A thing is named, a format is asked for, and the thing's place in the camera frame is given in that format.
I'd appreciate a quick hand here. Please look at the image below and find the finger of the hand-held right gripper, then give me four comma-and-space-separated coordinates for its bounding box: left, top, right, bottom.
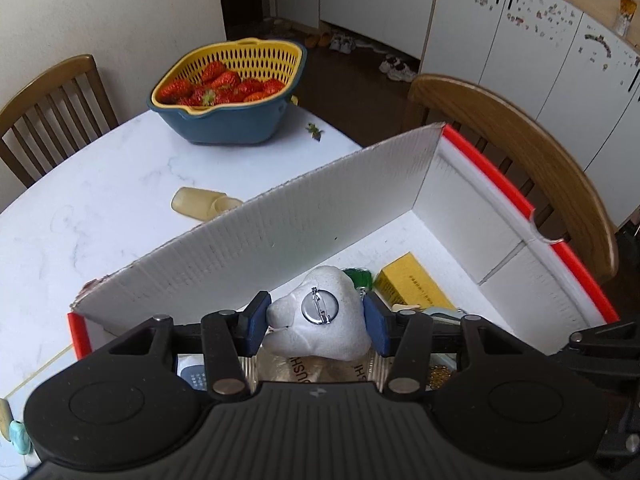
547, 349, 640, 394
567, 317, 640, 356

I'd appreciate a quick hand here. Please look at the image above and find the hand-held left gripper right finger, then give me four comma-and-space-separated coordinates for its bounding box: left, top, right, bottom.
364, 292, 546, 401

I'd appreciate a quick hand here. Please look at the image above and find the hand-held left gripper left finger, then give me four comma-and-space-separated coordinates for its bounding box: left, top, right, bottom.
107, 291, 272, 401

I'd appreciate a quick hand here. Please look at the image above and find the plush face pin badge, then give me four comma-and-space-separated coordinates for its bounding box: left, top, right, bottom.
266, 266, 372, 362

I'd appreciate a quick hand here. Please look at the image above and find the yellow carton box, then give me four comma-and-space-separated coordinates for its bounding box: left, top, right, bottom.
375, 252, 457, 311

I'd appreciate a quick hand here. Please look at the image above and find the blue white snack packet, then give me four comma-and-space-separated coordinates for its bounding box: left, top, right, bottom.
177, 355, 208, 392

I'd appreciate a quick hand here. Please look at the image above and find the white cardboard box red edge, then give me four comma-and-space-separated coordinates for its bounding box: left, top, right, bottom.
67, 124, 621, 361

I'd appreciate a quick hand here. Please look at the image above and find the green tinsel ornament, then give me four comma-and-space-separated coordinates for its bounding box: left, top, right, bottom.
342, 267, 376, 292

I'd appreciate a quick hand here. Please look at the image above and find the clear printed plastic packet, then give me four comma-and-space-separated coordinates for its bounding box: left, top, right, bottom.
250, 355, 391, 393

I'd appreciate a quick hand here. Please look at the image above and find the bag of gold beads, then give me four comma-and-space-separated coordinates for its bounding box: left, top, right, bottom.
427, 365, 458, 389

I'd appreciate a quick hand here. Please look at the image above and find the beige plastic cup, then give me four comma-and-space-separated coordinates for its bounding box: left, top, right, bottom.
171, 186, 244, 222

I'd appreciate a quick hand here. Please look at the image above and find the blue plastic bowl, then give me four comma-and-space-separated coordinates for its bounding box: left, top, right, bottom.
149, 52, 302, 146

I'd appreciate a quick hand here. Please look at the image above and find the wooden curved back chair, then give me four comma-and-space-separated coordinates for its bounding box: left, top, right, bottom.
407, 74, 618, 286

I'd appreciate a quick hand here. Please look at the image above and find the pile of strawberries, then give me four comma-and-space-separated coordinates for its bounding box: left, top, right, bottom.
159, 61, 286, 107

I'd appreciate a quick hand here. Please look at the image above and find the white cabinet with stickers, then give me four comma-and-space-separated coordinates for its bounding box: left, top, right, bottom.
420, 0, 640, 231

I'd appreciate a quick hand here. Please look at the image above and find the wooden slat chair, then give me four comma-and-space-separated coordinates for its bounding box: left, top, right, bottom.
0, 55, 119, 188

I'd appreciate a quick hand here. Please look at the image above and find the low white open shelf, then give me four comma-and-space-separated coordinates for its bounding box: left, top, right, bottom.
275, 0, 322, 31

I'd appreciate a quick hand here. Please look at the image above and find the yellow standing packet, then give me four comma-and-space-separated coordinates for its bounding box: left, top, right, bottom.
616, 0, 637, 37

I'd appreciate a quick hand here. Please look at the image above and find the thin yellow cord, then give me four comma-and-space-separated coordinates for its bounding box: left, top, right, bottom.
0, 347, 76, 403

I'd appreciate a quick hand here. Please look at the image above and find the white cabinet with black handles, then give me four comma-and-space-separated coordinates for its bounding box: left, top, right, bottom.
320, 0, 443, 61

